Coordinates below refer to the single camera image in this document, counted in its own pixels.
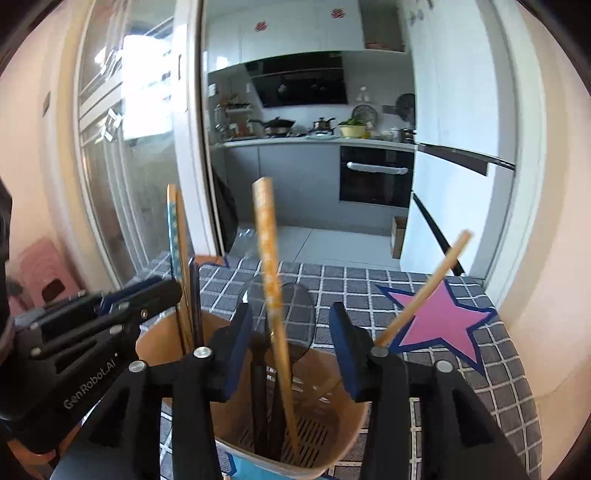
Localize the black wok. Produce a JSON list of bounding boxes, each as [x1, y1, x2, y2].
[[262, 117, 297, 136]]

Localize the grey checked tablecloth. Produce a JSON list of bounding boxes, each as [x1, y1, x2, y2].
[[148, 251, 544, 480]]

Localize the plain bamboo chopstick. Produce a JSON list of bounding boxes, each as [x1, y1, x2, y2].
[[175, 189, 195, 354], [305, 229, 474, 409]]

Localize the yellow bowl with greens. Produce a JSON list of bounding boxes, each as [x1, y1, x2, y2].
[[338, 118, 371, 139]]

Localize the cardboard box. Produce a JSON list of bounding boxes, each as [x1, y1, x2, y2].
[[390, 216, 408, 260]]

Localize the grey lower kitchen cabinets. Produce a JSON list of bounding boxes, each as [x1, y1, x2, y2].
[[211, 141, 342, 229]]

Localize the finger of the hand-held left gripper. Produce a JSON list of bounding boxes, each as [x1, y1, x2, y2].
[[17, 278, 184, 361], [97, 276, 163, 315]]

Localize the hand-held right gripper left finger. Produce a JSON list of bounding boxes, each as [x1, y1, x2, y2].
[[53, 302, 254, 480]]

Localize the blue patterned bamboo chopstick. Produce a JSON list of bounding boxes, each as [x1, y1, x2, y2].
[[166, 184, 182, 283]]

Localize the condiment shelf rack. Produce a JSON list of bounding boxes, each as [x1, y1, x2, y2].
[[213, 93, 256, 140]]

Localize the white upper kitchen cabinets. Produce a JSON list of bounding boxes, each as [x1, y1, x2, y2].
[[205, 0, 366, 72]]

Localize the glass sliding door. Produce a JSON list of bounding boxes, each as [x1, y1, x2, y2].
[[74, 0, 211, 289]]

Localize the beige plastic utensil holder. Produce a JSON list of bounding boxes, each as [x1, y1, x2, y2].
[[135, 255, 372, 480]]

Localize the white refrigerator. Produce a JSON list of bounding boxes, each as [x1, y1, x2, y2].
[[398, 0, 519, 280]]

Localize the yellow patterned bamboo chopstick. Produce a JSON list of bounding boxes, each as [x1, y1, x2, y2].
[[252, 176, 305, 466]]

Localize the black built-in oven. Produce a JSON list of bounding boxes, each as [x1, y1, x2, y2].
[[339, 145, 415, 208]]

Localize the black range hood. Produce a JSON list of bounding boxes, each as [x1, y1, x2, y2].
[[249, 52, 349, 110]]

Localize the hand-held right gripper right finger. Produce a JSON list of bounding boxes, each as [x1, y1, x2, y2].
[[329, 301, 531, 480]]

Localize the pink plastic stool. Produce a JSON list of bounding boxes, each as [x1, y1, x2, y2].
[[8, 237, 86, 319]]

